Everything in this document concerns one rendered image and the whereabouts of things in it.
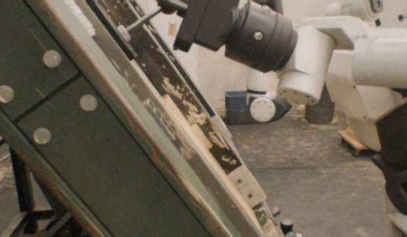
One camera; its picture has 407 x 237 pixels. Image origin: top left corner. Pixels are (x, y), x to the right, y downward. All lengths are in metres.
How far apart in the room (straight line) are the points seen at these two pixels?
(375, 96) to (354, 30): 0.35
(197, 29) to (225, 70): 5.73
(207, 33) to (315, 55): 0.16
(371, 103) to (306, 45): 0.36
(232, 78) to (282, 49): 5.75
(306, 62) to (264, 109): 0.62
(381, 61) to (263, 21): 0.16
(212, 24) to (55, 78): 0.26
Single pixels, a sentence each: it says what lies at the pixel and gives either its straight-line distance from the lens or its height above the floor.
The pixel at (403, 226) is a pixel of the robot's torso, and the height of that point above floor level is 0.85.
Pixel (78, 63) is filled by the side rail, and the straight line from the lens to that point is 0.34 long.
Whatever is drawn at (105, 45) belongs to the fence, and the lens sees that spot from 0.58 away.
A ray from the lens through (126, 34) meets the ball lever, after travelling 0.60.
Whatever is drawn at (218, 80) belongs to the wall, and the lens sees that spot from 6.28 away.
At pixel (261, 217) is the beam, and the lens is 1.04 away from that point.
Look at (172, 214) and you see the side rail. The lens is 0.38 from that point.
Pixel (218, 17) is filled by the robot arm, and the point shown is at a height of 1.41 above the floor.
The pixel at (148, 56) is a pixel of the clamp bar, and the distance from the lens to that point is 0.95.
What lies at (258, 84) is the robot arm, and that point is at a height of 1.21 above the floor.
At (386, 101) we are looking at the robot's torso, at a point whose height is 1.23.
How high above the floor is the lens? 1.40
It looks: 14 degrees down
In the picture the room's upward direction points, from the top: 2 degrees counter-clockwise
